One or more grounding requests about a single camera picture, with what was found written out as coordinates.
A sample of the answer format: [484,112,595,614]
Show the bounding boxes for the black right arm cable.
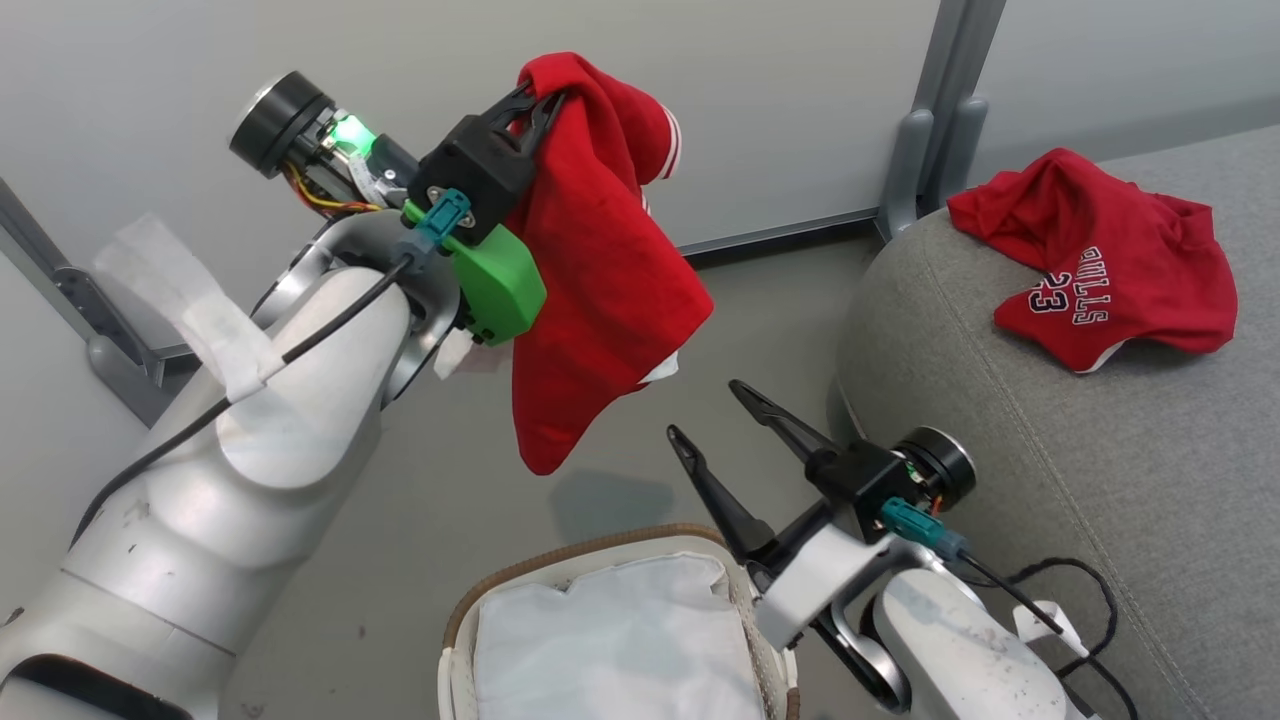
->
[955,552,1142,720]

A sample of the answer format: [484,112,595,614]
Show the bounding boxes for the teal right cable connector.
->
[879,497,968,561]

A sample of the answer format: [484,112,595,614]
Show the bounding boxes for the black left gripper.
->
[410,84,567,247]

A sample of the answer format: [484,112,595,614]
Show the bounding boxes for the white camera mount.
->
[756,524,897,652]

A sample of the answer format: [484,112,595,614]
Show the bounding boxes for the teal left cable connector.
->
[394,189,473,267]

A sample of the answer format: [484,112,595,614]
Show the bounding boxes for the red Bulls 23 jersey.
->
[947,148,1240,375]

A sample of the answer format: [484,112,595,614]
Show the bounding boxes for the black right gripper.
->
[666,380,931,577]

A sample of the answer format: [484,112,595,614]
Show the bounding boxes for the grey upright foot bracket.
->
[930,95,990,215]
[878,108,937,242]

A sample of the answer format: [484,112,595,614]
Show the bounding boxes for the grey partition bottom rail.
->
[678,206,883,263]

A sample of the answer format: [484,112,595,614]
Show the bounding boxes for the grey fabric sofa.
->
[828,125,1280,720]

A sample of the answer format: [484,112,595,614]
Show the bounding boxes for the white tape strip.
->
[1013,599,1089,658]
[93,211,288,403]

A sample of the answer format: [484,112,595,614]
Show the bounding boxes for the teal cable connector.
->
[394,189,473,267]
[879,497,968,561]

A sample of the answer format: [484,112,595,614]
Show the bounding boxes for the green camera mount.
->
[403,200,549,347]

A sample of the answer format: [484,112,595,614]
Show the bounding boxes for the white laundry basket brown rim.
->
[438,523,801,720]

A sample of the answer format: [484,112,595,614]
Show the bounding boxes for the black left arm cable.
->
[68,254,413,549]

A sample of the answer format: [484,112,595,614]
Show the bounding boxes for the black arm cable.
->
[955,552,1142,720]
[68,254,413,549]

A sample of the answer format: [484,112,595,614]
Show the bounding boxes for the red shorts striped trim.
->
[508,52,717,477]

